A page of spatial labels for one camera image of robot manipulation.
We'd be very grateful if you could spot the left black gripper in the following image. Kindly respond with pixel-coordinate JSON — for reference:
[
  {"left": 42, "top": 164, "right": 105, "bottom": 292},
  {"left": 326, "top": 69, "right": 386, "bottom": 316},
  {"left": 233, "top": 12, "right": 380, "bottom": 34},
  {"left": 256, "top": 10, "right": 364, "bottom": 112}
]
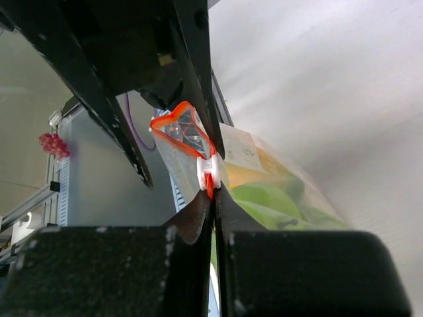
[{"left": 1, "top": 1, "right": 225, "bottom": 187}]

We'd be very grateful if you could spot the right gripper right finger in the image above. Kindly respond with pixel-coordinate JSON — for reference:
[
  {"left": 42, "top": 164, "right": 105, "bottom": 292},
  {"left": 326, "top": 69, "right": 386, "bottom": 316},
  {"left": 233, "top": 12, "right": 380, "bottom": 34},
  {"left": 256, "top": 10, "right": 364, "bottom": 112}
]
[{"left": 214, "top": 188, "right": 412, "bottom": 316}]

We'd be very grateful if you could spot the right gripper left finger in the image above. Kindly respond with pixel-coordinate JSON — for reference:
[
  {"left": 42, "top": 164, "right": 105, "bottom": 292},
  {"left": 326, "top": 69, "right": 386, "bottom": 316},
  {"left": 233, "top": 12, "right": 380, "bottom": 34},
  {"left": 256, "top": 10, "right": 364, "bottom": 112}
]
[{"left": 1, "top": 192, "right": 212, "bottom": 316}]

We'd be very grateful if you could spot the green apple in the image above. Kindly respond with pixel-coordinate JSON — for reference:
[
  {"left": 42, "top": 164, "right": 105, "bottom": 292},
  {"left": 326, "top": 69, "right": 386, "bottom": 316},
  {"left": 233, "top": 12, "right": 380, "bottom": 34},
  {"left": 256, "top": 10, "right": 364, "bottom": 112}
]
[{"left": 231, "top": 183, "right": 350, "bottom": 230}]

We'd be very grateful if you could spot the clear zip top bag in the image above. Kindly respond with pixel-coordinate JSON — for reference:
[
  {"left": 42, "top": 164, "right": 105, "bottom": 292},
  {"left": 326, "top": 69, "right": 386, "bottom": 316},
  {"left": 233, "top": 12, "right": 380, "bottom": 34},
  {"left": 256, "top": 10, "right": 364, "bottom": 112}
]
[{"left": 150, "top": 102, "right": 349, "bottom": 230}]

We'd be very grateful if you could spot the yellow green mango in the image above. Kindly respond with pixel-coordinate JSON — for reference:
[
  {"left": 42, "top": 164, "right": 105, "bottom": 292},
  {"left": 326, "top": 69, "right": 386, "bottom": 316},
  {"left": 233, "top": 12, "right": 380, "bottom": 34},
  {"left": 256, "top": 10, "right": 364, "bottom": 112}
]
[{"left": 224, "top": 148, "right": 305, "bottom": 201}]

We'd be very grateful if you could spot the red berry cluster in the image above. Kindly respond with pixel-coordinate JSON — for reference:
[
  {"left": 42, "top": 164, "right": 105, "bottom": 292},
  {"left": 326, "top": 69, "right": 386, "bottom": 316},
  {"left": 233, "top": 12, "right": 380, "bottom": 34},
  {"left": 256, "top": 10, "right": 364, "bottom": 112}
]
[{"left": 38, "top": 133, "right": 70, "bottom": 160}]

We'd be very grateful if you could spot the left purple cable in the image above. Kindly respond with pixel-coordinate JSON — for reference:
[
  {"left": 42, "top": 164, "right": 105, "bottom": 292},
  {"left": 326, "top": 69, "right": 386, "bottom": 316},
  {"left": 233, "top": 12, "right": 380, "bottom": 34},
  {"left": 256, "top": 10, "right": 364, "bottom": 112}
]
[{"left": 124, "top": 92, "right": 157, "bottom": 153}]

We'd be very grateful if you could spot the white slotted cable duct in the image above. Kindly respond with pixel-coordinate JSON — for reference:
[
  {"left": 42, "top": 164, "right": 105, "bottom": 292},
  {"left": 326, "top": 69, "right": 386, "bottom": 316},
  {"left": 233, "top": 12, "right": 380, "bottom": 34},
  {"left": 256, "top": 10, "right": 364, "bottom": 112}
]
[{"left": 44, "top": 157, "right": 70, "bottom": 226}]

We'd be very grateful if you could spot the aluminium mounting rail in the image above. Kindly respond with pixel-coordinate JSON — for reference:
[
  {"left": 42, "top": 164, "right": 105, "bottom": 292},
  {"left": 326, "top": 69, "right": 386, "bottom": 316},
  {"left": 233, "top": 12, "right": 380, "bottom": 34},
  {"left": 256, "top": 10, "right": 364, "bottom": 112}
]
[{"left": 1, "top": 155, "right": 59, "bottom": 268}]

